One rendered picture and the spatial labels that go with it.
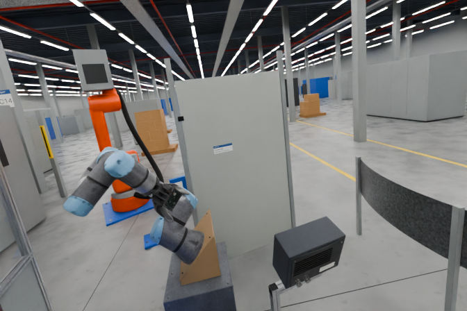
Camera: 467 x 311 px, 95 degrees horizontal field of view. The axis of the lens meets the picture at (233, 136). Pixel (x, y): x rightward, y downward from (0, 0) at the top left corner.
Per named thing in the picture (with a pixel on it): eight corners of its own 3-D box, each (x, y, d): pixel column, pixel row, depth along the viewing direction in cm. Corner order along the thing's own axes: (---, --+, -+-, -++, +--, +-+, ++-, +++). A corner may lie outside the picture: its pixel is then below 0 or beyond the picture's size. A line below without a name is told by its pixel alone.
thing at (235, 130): (201, 269, 232) (163, 58, 190) (201, 266, 237) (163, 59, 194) (297, 234, 268) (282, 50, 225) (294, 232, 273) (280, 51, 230)
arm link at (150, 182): (126, 185, 71) (142, 164, 75) (136, 191, 74) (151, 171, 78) (137, 191, 66) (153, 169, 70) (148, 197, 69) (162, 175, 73)
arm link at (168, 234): (168, 247, 105) (144, 234, 101) (183, 221, 110) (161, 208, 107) (172, 255, 94) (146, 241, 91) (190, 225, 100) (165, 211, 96)
